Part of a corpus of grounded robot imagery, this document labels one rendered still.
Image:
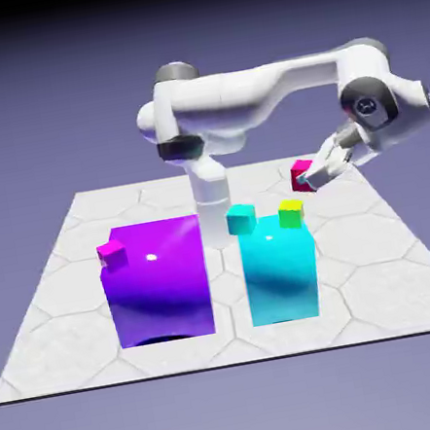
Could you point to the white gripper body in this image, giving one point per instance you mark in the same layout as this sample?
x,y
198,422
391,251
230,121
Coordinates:
x,y
327,164

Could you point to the small red cube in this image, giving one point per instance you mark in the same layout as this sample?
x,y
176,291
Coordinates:
x,y
298,175

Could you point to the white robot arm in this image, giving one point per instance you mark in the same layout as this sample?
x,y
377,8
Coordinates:
x,y
241,88

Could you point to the small yellow-green cube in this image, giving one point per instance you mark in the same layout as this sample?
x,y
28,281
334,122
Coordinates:
x,y
290,215

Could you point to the small teal cube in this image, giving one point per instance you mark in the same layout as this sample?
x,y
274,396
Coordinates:
x,y
240,220

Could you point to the small magenta cube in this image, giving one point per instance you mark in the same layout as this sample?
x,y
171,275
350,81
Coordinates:
x,y
112,254

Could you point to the large cyan box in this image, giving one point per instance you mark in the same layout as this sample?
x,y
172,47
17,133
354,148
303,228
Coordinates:
x,y
279,271

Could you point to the large purple box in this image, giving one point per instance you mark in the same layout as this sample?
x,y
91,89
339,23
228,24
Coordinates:
x,y
159,283

